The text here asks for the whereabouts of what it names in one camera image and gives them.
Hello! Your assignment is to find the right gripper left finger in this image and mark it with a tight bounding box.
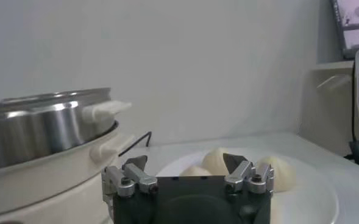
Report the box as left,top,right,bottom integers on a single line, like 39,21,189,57
101,155,159,198

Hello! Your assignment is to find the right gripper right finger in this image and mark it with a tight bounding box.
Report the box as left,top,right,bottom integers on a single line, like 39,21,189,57
222,153,275,195

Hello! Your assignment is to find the white steamed baozi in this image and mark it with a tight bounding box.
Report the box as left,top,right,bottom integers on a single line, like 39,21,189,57
179,165,212,177
201,148,229,177
257,156,297,193

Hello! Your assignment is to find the white round plate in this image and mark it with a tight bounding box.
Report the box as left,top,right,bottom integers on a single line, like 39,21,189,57
154,147,340,224

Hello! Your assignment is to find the white electric cooker base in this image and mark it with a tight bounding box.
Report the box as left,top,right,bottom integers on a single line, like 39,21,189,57
0,121,136,224

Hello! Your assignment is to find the white side table with laptop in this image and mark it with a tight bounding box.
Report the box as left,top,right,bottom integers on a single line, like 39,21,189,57
300,59,359,92

